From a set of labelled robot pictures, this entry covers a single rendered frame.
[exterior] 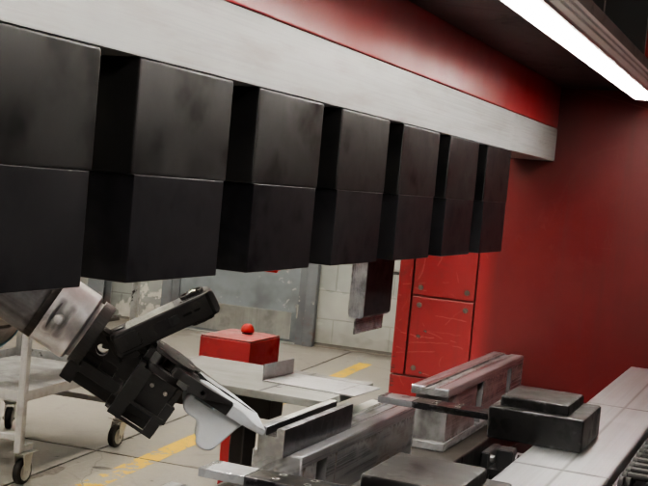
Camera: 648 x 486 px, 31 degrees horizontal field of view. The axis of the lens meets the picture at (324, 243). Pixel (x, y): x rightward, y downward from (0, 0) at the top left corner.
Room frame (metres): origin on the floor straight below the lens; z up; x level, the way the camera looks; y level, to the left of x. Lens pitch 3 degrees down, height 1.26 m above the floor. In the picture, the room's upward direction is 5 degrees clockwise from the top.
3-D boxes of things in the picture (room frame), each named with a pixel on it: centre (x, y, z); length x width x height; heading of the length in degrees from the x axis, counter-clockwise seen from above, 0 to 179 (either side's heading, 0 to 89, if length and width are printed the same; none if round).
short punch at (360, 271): (1.47, -0.07, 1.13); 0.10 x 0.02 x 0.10; 158
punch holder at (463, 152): (1.68, -0.15, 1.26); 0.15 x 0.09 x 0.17; 158
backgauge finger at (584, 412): (1.40, -0.21, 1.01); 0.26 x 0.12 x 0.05; 68
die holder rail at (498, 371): (1.98, -0.27, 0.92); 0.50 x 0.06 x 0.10; 158
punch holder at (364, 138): (1.31, 0.00, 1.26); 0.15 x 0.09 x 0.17; 158
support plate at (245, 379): (1.52, 0.07, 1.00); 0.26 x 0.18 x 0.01; 68
